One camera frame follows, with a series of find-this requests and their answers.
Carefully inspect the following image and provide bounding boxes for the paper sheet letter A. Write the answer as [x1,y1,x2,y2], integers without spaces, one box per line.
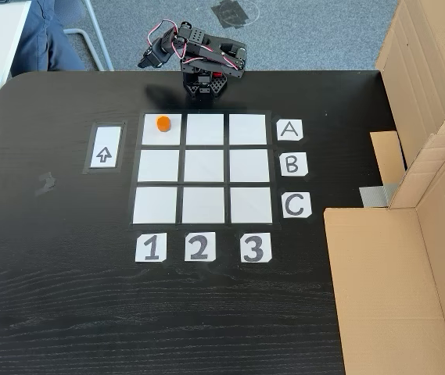
[276,120,304,142]

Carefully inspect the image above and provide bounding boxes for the paper sheet number 1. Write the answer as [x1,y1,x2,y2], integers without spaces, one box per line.
[135,233,167,263]

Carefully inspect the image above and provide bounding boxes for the seated person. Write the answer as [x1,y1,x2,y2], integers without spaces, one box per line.
[9,0,87,78]

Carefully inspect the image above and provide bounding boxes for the black floor tape patch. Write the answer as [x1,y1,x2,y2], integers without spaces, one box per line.
[210,0,260,30]

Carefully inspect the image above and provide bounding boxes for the paper sheet letter B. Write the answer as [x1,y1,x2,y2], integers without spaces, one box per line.
[279,152,310,177]

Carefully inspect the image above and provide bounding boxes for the white nine-square grid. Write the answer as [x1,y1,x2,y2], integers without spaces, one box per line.
[131,112,275,226]

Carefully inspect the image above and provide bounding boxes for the clear tape remnant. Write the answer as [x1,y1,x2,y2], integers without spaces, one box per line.
[34,171,57,197]

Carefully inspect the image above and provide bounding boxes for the white metal frame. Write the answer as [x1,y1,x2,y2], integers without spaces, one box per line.
[62,0,115,73]

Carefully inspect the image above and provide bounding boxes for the white arrow paper sheet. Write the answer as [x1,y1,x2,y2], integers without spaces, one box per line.
[88,124,123,170]

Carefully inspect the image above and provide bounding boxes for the brown cardboard panel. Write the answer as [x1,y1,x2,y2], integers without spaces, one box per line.
[323,132,445,375]
[369,0,445,209]

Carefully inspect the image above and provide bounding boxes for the paper sheet number 3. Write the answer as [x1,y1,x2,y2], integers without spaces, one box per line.
[240,233,274,263]

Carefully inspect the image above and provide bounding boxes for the paper sheet letter C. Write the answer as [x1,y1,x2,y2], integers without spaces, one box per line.
[282,192,313,220]

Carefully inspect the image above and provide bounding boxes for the paper sheet number 2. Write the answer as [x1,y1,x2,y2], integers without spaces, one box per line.
[184,231,217,263]

